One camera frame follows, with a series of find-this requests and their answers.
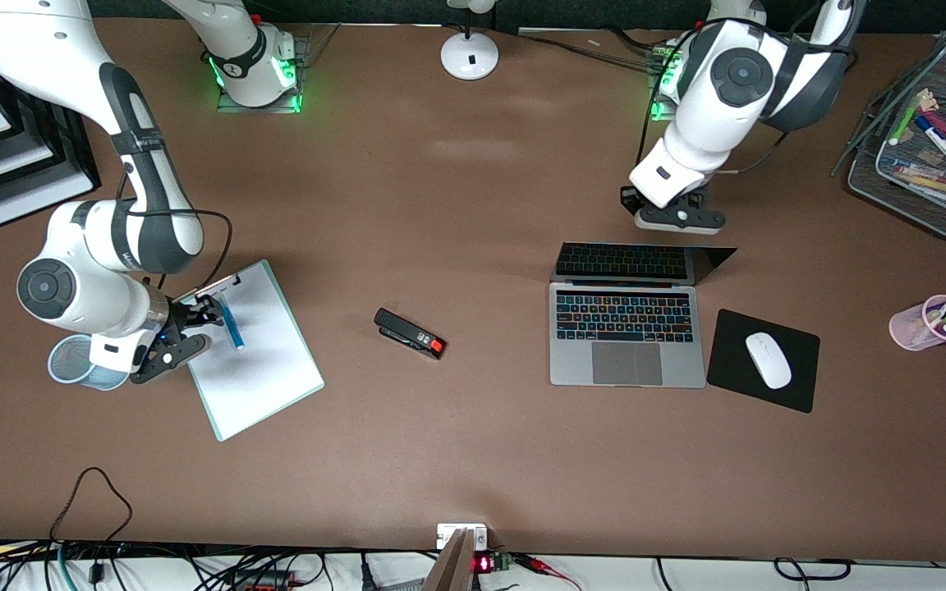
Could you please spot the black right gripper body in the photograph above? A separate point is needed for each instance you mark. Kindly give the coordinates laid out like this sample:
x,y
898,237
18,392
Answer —
x,y
182,317

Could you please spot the silver laptop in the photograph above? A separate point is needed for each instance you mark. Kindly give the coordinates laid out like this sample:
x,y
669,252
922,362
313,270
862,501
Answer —
x,y
629,361

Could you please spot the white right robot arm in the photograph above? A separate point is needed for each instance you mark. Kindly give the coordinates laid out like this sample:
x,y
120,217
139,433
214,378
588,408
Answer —
x,y
144,222

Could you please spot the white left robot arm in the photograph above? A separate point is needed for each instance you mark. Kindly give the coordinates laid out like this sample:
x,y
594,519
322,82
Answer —
x,y
736,82

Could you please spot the green white-capped marker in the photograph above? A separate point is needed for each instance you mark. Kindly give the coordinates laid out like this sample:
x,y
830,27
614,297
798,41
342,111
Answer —
x,y
906,121

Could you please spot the yellow marker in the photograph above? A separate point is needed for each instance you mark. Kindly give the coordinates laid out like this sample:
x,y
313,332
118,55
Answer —
x,y
929,182

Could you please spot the blue white whiteboard marker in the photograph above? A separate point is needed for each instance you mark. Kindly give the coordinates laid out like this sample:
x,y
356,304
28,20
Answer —
x,y
945,146

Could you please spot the white clipboard paper sheet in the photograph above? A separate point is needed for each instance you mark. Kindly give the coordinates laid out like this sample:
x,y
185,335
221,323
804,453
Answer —
x,y
268,377

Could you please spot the teal clipboard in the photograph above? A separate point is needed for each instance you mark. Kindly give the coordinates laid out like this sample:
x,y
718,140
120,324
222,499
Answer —
x,y
219,436

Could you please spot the light blue mesh cup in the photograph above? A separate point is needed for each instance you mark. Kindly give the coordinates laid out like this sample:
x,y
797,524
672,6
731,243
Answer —
x,y
62,365

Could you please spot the black mouse pad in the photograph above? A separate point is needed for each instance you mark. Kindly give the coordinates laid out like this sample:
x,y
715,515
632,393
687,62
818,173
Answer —
x,y
727,361

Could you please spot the black stacked paper tray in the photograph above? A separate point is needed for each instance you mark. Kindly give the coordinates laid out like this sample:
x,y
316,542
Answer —
x,y
71,156

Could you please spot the black stapler red tip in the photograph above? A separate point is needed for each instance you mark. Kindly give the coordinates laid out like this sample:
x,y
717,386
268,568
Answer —
x,y
407,331

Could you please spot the white computer mouse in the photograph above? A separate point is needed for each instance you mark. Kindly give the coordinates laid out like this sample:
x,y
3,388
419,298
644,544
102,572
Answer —
x,y
769,361

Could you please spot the white lamp base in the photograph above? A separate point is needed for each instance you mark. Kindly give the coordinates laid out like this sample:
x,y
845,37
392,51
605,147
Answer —
x,y
470,57

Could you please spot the black mesh desk organizer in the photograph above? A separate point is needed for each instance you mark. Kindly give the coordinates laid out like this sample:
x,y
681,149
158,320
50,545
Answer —
x,y
867,176

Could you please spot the orange power strip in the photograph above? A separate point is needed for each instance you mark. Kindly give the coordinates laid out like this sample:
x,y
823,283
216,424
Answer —
x,y
264,581

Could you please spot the pink translucent pen cup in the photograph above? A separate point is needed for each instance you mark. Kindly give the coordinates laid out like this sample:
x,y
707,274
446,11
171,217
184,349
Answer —
x,y
908,328

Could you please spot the white socket block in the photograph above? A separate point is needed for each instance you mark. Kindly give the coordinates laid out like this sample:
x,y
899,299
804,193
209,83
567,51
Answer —
x,y
448,533

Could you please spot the red display circuit board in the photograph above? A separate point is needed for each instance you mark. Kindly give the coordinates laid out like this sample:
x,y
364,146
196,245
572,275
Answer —
x,y
493,563

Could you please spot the red clip lead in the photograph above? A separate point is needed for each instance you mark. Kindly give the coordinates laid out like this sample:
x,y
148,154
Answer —
x,y
543,565

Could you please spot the wooden bracket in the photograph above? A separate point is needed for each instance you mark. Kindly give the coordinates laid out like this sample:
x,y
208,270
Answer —
x,y
452,566

